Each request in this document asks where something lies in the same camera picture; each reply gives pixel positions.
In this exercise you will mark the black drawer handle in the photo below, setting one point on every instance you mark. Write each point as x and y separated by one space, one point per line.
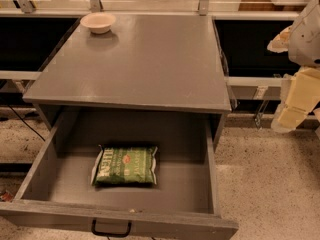
116 230

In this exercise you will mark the grey cabinet counter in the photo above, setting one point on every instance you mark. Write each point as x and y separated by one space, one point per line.
152 79

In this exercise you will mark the beige ceramic bowl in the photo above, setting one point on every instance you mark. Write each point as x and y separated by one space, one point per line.
98 22

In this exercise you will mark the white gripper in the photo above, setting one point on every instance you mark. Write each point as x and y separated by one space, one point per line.
305 39

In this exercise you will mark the green jalapeno chip bag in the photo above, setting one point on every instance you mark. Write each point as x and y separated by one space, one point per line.
125 165

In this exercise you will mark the grey open top drawer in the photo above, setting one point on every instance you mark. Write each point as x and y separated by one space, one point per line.
183 204

